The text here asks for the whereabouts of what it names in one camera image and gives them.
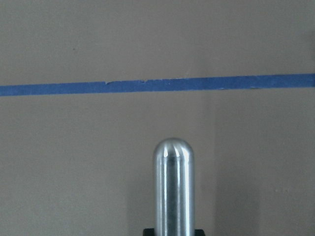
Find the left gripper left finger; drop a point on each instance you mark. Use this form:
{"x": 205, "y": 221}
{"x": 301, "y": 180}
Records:
{"x": 149, "y": 232}

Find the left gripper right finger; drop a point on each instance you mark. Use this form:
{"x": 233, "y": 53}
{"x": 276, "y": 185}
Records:
{"x": 199, "y": 232}

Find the steel muddler black tip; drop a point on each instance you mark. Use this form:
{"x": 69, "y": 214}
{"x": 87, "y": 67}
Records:
{"x": 174, "y": 188}

